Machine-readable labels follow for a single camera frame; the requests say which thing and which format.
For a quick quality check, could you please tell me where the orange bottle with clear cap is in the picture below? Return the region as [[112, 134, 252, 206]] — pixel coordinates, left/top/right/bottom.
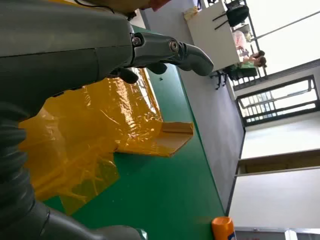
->
[[211, 216, 237, 240]]

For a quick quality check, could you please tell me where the yellow plastic wrapped box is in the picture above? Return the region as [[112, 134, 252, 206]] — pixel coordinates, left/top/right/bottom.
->
[[18, 67, 195, 216]]

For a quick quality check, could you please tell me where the white table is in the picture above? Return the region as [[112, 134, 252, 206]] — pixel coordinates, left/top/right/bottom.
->
[[130, 9, 151, 31]]

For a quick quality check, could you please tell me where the green table mat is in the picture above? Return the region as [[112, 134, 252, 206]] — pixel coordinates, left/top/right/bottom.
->
[[43, 24, 226, 240]]

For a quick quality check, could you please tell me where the white desk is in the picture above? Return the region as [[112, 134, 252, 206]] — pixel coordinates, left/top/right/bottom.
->
[[186, 0, 242, 72]]

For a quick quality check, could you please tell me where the black office chair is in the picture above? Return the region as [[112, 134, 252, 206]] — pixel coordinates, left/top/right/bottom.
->
[[212, 0, 250, 31], [210, 63, 259, 91]]

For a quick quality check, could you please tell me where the pink bag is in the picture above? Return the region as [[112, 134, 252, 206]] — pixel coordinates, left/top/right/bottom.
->
[[232, 30, 248, 51]]

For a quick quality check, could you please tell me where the person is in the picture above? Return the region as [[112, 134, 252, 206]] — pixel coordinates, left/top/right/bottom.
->
[[239, 55, 268, 70], [251, 49, 266, 60]]

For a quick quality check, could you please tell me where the black framed window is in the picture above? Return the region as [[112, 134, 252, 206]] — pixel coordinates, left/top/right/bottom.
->
[[235, 74, 320, 128]]

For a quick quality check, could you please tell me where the black cable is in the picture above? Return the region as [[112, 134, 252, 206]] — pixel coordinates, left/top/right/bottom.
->
[[73, 0, 137, 21]]

